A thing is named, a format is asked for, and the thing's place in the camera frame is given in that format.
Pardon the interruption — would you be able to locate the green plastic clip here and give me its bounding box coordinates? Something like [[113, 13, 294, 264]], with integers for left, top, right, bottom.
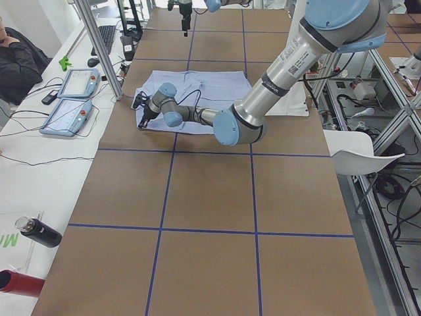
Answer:
[[59, 56, 72, 72]]

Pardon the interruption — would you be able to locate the red cylinder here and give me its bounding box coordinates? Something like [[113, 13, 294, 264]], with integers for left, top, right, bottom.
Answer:
[[1, 270, 45, 298]]

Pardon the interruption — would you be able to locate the black water bottle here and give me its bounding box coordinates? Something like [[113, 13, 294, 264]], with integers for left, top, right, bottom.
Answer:
[[15, 217, 62, 248]]

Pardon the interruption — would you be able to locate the upper teach pendant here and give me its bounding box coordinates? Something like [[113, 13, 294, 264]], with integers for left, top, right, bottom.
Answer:
[[57, 68, 101, 99]]

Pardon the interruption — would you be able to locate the black mobile phone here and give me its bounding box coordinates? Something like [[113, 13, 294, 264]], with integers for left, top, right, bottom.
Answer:
[[41, 90, 59, 105]]

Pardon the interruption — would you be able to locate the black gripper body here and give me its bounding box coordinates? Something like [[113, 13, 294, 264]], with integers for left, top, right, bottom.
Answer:
[[180, 4, 191, 30], [141, 107, 158, 122]]

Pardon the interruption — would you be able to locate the black computer mouse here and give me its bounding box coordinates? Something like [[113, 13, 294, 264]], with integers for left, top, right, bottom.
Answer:
[[87, 58, 100, 68]]

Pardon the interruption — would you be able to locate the aluminium frame post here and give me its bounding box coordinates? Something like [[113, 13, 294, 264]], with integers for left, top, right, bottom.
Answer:
[[74, 0, 123, 101]]

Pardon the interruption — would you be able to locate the lower teach pendant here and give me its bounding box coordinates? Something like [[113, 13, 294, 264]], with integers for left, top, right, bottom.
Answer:
[[39, 98, 92, 137]]

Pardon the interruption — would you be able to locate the seated person in black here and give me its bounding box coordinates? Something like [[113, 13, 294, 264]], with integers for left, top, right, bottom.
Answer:
[[1, 24, 51, 105]]

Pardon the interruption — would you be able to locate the black keyboard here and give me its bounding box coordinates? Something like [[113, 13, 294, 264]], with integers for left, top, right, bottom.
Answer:
[[98, 25, 116, 54]]

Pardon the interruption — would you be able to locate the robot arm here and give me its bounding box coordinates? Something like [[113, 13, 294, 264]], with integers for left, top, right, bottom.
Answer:
[[132, 0, 392, 146], [167, 0, 251, 37]]

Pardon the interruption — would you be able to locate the teach pendant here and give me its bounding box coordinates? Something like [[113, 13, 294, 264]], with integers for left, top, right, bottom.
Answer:
[[57, 68, 101, 99], [39, 98, 92, 137]]

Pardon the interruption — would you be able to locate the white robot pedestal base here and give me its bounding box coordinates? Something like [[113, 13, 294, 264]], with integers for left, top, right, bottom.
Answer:
[[266, 82, 309, 117]]

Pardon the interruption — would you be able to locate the blue striped button shirt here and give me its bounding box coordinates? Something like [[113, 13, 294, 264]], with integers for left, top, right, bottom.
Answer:
[[130, 69, 256, 136]]

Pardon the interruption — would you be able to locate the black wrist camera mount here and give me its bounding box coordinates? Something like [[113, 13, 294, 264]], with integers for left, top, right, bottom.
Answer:
[[132, 91, 150, 111]]

